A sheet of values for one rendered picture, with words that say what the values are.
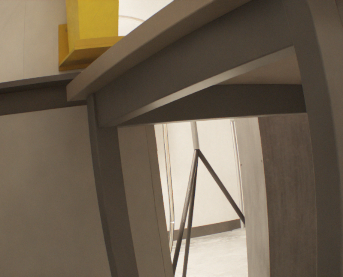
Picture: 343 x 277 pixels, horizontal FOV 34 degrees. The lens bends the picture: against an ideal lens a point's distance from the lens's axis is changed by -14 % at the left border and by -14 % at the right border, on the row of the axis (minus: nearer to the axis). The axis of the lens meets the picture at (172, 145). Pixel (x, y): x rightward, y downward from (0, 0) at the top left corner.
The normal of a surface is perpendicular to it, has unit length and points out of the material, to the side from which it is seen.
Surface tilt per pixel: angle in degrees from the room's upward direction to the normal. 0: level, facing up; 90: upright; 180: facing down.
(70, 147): 90
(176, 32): 180
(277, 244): 90
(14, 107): 90
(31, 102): 90
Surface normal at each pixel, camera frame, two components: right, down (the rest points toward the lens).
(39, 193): 0.39, -0.10
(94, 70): -0.91, 0.09
